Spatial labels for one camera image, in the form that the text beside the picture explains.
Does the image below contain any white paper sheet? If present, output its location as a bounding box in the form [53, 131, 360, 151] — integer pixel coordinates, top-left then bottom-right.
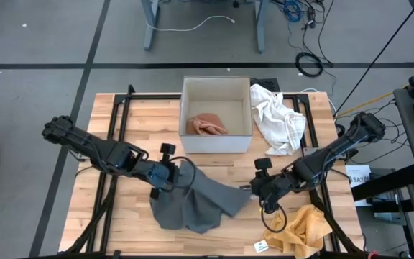
[346, 164, 372, 208]

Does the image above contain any white checked towel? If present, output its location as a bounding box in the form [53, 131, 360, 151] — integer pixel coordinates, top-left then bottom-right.
[249, 83, 307, 157]

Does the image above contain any grey towel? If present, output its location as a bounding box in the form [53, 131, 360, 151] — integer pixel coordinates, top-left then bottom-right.
[149, 160, 253, 235]

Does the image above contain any pink towel with pale stripes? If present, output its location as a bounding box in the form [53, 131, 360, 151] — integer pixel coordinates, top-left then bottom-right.
[185, 112, 229, 137]

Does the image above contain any yellow cable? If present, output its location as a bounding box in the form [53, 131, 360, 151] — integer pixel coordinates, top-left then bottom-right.
[333, 73, 414, 118]

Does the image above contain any beige fabric box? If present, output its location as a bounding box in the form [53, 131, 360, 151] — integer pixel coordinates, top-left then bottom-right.
[178, 74, 254, 155]

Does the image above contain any thin black pole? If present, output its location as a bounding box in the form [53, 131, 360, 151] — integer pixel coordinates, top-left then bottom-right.
[332, 0, 414, 118]

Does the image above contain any black perforated floor panel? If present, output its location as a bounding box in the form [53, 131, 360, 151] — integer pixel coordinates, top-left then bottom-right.
[252, 77, 282, 94]

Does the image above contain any coiled black cable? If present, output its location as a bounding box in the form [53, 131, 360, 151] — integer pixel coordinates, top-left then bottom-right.
[294, 51, 325, 78]

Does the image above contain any blue cable bundle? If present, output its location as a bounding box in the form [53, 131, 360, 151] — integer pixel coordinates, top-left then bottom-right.
[282, 0, 303, 23]

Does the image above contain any black aluminium table frame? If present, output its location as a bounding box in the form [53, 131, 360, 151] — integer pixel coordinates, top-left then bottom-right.
[63, 84, 368, 259]

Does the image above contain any white floor cable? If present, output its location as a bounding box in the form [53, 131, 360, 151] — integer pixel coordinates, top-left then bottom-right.
[145, 14, 236, 33]

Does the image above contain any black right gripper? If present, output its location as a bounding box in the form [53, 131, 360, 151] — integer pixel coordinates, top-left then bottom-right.
[239, 171, 293, 206]

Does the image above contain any yellow towel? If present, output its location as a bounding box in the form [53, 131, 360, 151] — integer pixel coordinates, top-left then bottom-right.
[262, 204, 334, 259]

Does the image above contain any grey desk leg frame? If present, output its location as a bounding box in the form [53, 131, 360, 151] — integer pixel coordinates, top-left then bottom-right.
[140, 0, 270, 55]

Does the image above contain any white label card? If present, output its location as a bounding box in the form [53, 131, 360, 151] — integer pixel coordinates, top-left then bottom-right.
[253, 239, 270, 253]

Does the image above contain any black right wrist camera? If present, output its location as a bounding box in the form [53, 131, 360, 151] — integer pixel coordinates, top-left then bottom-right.
[254, 157, 274, 178]

